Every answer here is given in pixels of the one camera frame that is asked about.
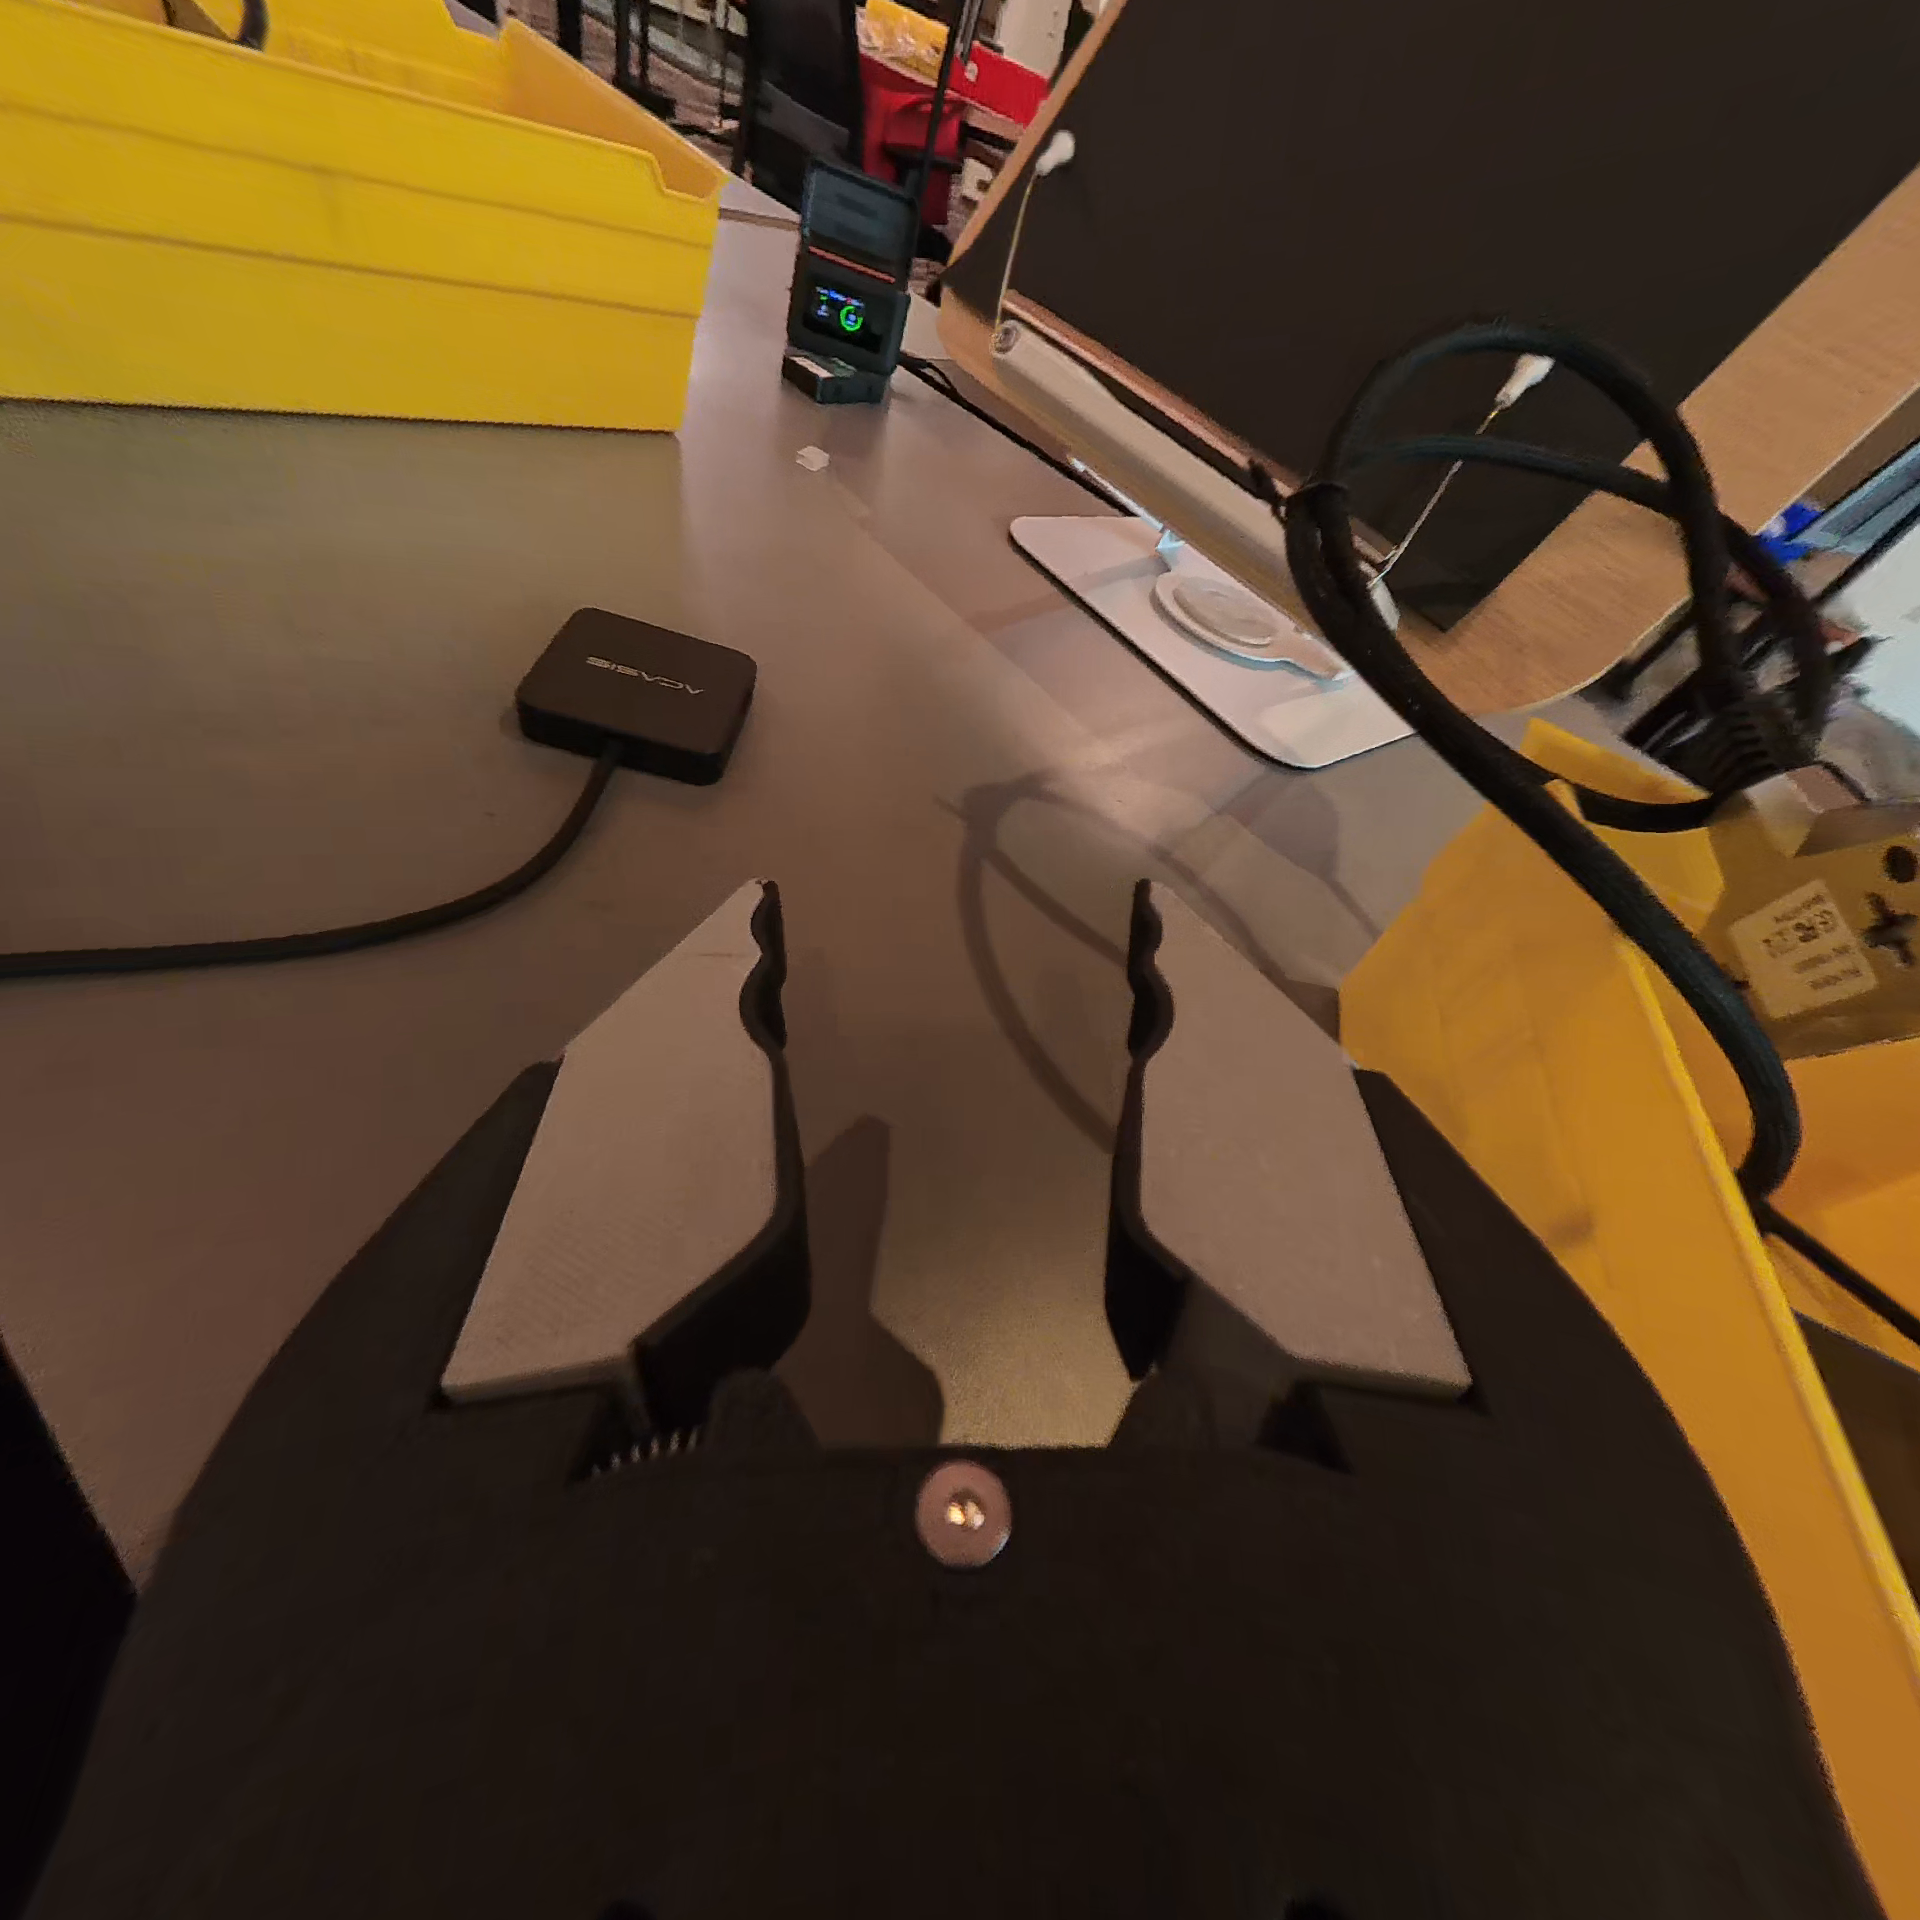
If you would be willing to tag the black hdmi port hub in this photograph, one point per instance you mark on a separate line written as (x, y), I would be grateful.
(637, 690)

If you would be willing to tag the metal hdmi port hub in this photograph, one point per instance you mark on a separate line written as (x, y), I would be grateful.
(1815, 931)

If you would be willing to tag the black board on white stand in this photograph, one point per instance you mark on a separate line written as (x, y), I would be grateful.
(1425, 180)

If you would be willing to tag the black charging case with display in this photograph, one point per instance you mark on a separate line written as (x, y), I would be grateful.
(846, 255)

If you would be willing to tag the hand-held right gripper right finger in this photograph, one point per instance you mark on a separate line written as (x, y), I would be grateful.
(1290, 1200)

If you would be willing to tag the red plastic bin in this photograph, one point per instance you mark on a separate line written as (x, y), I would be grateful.
(961, 90)

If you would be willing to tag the person's black trouser leg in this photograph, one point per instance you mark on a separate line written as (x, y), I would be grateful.
(46, 1650)

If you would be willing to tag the yellow plastic bin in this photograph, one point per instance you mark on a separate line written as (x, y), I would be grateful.
(346, 270)
(1530, 1050)

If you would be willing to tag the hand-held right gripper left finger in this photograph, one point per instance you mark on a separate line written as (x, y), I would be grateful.
(631, 1200)

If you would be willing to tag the black office chair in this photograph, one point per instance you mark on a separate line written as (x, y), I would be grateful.
(802, 76)

